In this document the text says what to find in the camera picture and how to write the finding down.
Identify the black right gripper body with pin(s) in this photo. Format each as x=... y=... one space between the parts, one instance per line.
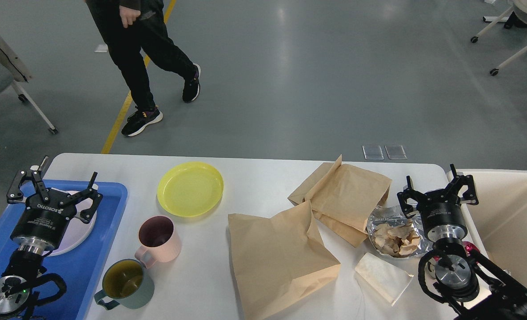
x=441 y=216

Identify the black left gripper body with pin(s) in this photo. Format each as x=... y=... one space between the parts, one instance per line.
x=43 y=223

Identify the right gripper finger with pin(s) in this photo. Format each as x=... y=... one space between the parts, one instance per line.
x=460 y=190
x=408 y=192

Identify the green ribbed mug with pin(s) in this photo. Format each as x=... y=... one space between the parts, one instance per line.
x=126 y=283

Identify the pink ribbed mug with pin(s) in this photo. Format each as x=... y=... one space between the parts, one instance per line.
x=159 y=241

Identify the yellow plastic plate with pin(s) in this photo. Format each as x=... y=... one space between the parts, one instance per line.
x=190 y=189

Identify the red object under arm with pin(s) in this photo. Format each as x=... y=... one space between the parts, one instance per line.
x=468 y=246

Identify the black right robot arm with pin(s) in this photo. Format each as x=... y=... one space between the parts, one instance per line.
x=454 y=271

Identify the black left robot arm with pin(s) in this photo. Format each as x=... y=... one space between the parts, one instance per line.
x=25 y=284

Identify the pink plate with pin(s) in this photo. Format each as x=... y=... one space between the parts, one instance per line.
x=76 y=233

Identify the clear floor plate right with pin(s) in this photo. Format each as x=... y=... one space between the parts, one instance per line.
x=395 y=152

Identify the clear floor plate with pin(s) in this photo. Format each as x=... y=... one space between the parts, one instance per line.
x=373 y=152
x=395 y=152

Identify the foil tray with crumpled paper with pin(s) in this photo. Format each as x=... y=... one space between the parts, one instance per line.
x=394 y=235

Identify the beige plastic bin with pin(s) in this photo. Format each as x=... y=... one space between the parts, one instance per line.
x=500 y=218

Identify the blue plastic tray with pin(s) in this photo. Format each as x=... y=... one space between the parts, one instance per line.
x=80 y=268

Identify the clear floor plate left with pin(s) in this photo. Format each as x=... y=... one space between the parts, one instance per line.
x=373 y=152

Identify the rear brown paper bag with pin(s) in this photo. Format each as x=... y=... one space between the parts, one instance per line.
x=342 y=197

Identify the white paper napkin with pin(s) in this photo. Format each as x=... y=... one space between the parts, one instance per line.
x=387 y=279

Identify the large brown paper bag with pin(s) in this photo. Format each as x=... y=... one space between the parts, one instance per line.
x=278 y=261

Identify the white chair base right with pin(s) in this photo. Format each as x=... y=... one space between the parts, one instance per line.
x=514 y=23

